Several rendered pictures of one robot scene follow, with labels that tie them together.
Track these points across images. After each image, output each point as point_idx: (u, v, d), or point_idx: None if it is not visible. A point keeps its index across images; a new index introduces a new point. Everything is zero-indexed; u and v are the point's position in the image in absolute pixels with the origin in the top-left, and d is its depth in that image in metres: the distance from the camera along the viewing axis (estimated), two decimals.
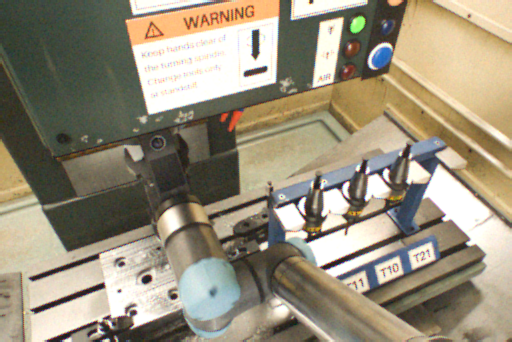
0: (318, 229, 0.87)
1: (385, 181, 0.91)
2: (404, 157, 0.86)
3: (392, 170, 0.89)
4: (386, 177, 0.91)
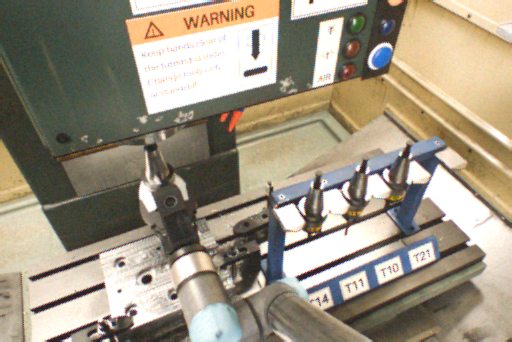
0: (318, 229, 0.87)
1: (385, 181, 0.91)
2: (404, 157, 0.86)
3: (392, 170, 0.89)
4: (386, 177, 0.91)
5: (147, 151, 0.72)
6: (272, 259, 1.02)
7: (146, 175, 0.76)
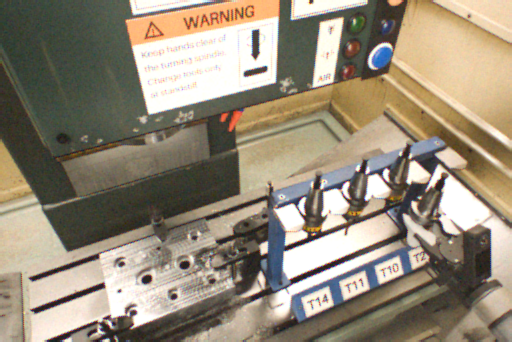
0: (318, 229, 0.87)
1: (385, 181, 0.91)
2: (404, 157, 0.86)
3: (392, 170, 0.89)
4: (386, 177, 0.91)
5: (438, 191, 0.79)
6: (272, 259, 1.02)
7: (422, 210, 0.83)
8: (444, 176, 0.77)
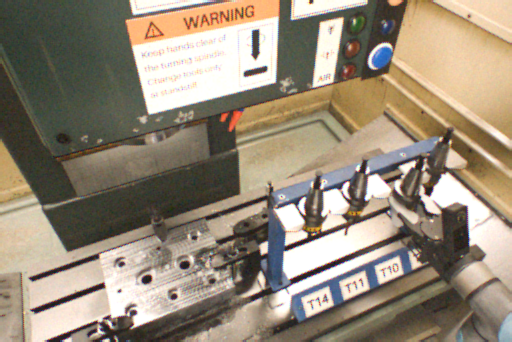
0: (318, 229, 0.87)
1: (397, 193, 0.88)
2: (417, 169, 0.83)
3: (404, 182, 0.87)
4: (398, 189, 0.88)
5: (445, 144, 0.89)
6: (272, 259, 1.02)
7: (431, 164, 0.93)
8: (450, 129, 0.87)
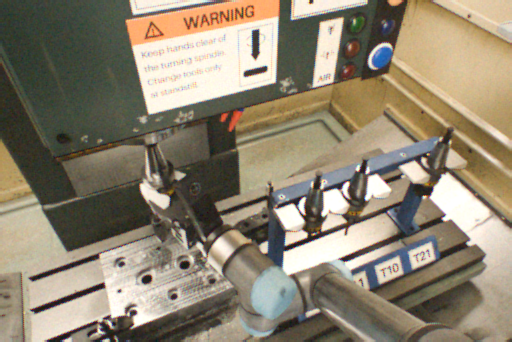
0: (318, 229, 0.87)
1: (143, 179, 0.76)
2: (148, 147, 0.72)
3: (145, 164, 0.75)
4: (144, 174, 0.76)
5: (445, 144, 0.89)
6: (272, 259, 1.02)
7: (431, 164, 0.93)
8: (450, 129, 0.87)
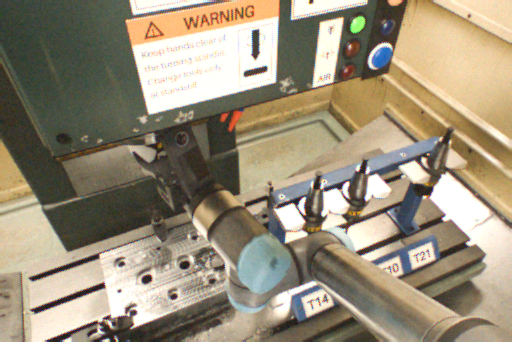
0: (318, 229, 0.87)
1: None
2: None
3: None
4: None
5: (445, 144, 0.89)
6: None
7: (431, 164, 0.93)
8: (450, 129, 0.87)
